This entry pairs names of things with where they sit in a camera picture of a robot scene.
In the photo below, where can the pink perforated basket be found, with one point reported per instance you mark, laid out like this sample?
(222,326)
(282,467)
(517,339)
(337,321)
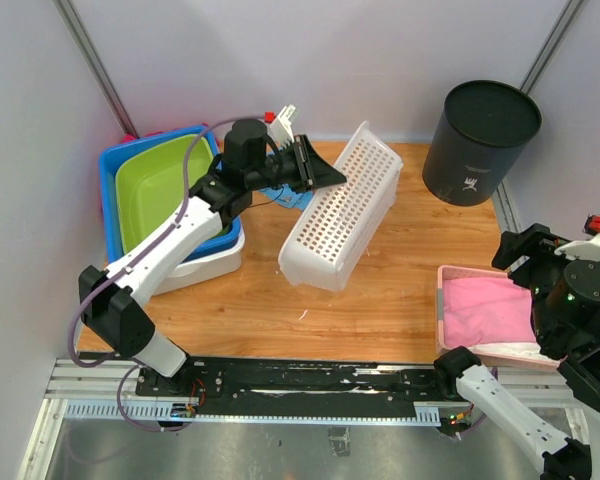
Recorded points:
(522,355)

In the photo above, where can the magenta object behind bins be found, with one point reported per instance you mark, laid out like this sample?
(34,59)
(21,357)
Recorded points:
(131,138)

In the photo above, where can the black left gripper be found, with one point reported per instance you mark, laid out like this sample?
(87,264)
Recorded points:
(310,167)

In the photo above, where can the blue printed cloth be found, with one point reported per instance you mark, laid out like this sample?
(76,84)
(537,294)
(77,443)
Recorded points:
(287,198)

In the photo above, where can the blue plastic bin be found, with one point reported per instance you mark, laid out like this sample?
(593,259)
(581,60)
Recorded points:
(200,159)

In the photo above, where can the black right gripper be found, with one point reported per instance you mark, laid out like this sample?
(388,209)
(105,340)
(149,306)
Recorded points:
(512,243)

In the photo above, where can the pink towel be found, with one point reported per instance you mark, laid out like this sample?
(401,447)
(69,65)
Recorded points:
(485,310)

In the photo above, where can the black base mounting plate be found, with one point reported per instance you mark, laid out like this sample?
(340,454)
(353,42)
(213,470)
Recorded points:
(300,389)

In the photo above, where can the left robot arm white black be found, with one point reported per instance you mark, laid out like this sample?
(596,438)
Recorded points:
(112,300)

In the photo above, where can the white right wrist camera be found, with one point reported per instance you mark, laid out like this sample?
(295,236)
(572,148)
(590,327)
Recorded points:
(584,249)

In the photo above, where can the white slotted cable duct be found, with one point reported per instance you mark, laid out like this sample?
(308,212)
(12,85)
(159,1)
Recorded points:
(172,412)

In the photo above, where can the green plastic basin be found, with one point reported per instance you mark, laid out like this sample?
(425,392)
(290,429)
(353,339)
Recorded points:
(148,186)

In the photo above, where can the white plastic tub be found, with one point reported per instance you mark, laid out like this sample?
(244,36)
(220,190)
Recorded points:
(205,268)

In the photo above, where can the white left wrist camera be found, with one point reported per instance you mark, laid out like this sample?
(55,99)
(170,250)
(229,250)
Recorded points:
(280,129)

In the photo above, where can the large dark blue cylindrical container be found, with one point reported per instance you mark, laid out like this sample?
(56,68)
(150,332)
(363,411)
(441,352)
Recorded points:
(484,128)

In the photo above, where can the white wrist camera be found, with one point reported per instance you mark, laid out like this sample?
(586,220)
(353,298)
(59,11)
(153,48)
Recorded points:
(280,129)
(584,249)

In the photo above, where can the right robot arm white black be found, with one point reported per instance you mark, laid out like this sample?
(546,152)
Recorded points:
(563,277)

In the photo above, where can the white perforated plastic basket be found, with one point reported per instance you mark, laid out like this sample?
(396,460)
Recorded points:
(335,228)

